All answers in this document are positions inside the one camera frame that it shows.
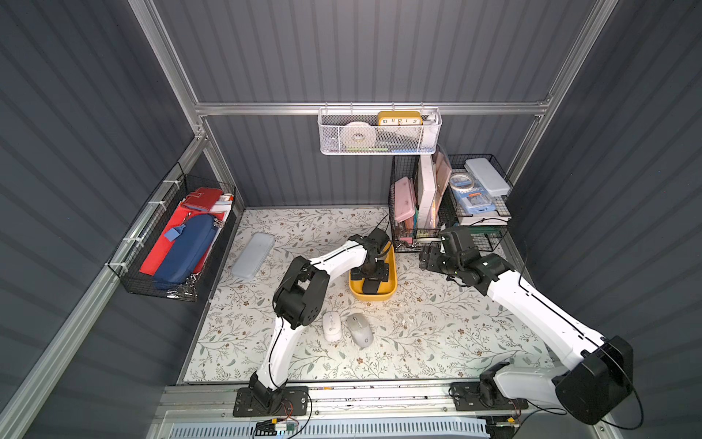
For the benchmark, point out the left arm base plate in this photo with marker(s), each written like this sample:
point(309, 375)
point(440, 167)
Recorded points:
point(291, 400)

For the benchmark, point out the white upright box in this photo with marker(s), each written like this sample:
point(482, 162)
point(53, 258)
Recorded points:
point(426, 191)

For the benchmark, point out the aluminium front rail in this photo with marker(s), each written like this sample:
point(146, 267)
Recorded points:
point(351, 400)

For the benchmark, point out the blue pouch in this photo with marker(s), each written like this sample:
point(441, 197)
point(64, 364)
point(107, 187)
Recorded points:
point(187, 251)

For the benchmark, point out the black wire desk organizer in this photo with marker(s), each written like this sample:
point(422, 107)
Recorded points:
point(488, 229)

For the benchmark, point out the white tape roll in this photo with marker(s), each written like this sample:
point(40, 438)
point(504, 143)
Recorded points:
point(358, 135)

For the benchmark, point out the white mesh hanging basket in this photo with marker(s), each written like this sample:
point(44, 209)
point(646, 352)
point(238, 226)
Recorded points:
point(400, 140)

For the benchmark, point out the white case on organizer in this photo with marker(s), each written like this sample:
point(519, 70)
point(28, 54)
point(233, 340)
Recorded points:
point(490, 179)

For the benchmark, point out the small white mouse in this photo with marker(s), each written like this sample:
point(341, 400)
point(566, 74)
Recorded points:
point(332, 327)

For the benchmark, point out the pink pencil case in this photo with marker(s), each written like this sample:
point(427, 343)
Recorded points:
point(404, 203)

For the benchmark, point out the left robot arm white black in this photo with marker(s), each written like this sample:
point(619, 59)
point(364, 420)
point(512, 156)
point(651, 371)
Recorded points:
point(300, 297)

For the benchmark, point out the grey mouse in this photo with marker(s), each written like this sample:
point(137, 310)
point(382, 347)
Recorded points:
point(360, 330)

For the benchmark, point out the black wire wall basket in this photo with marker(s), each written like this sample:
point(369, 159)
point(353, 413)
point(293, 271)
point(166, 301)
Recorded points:
point(128, 258)

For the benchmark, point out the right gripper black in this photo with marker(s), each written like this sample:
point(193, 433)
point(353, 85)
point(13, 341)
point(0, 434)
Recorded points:
point(430, 258)

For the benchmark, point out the yellow clock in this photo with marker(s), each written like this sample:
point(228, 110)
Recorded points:
point(400, 118)

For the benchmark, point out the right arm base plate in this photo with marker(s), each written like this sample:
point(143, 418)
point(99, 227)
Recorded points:
point(480, 396)

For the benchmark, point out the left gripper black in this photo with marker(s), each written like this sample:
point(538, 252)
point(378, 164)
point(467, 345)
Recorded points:
point(374, 272)

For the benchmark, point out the black mouse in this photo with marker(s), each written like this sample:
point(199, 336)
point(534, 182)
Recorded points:
point(370, 287)

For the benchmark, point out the red folder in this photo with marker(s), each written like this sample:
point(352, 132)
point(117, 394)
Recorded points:
point(198, 202)

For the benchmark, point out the pink upright folder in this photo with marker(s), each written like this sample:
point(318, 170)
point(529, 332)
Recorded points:
point(443, 170)

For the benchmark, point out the blue packaged tape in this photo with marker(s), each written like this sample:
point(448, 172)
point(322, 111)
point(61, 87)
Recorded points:
point(470, 195)

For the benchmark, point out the light blue pencil case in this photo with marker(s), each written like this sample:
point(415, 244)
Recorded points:
point(253, 256)

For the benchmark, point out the yellow storage box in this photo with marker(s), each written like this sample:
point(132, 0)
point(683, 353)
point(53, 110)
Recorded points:
point(383, 282)

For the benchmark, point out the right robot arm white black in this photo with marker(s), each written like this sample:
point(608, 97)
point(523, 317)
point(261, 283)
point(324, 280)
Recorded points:
point(595, 373)

